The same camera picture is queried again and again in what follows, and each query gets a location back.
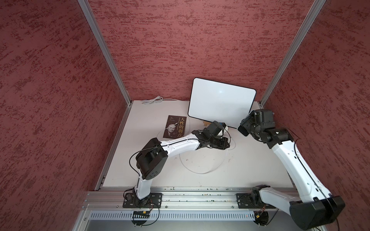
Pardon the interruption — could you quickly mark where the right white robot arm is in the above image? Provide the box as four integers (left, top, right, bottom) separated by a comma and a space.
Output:
238, 109, 346, 231

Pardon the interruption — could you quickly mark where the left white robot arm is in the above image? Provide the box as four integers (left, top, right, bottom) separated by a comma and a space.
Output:
135, 129, 230, 200

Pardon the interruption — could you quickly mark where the wooden board stand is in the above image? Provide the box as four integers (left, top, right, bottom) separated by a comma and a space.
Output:
203, 121, 211, 127

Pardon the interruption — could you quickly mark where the dark portrait book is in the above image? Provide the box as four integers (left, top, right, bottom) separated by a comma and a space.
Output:
163, 115, 187, 139

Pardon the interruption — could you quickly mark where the right black connector board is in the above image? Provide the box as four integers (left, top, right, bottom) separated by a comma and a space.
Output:
254, 211, 269, 226

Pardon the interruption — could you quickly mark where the black connector board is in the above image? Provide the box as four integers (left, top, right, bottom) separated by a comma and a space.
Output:
254, 211, 269, 226
132, 211, 150, 219

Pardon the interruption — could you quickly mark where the left black connector board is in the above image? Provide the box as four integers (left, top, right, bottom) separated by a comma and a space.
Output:
132, 211, 150, 219

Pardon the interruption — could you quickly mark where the perforated white vent strip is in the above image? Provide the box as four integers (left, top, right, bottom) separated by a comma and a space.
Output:
89, 210, 255, 221

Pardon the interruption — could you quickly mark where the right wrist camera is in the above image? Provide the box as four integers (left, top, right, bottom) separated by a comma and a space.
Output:
254, 109, 275, 125

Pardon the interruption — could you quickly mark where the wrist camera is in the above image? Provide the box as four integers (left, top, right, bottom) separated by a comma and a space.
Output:
254, 109, 275, 125
206, 121, 227, 137

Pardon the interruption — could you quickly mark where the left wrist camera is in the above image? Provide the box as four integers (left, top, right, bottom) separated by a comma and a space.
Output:
206, 121, 227, 137

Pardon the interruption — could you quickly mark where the white board black frame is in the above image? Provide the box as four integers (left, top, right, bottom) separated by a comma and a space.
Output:
188, 78, 257, 129

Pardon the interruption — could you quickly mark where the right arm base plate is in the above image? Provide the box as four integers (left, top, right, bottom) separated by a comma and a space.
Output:
236, 193, 275, 209

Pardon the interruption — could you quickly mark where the bundled white cable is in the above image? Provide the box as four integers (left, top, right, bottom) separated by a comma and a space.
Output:
141, 96, 188, 105

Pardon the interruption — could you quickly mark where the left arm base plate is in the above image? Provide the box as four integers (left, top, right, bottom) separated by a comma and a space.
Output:
122, 192, 163, 208

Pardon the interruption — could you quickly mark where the aluminium right corner post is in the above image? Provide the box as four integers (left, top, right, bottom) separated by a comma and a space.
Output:
259, 0, 326, 108

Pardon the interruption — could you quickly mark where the aluminium corner post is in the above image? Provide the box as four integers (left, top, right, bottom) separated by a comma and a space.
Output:
259, 0, 326, 108
78, 0, 132, 106

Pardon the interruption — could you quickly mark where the aluminium mounting rail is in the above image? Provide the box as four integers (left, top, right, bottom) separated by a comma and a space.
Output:
82, 187, 307, 211

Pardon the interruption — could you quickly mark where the aluminium left corner post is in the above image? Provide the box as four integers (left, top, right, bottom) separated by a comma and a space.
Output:
78, 0, 132, 106

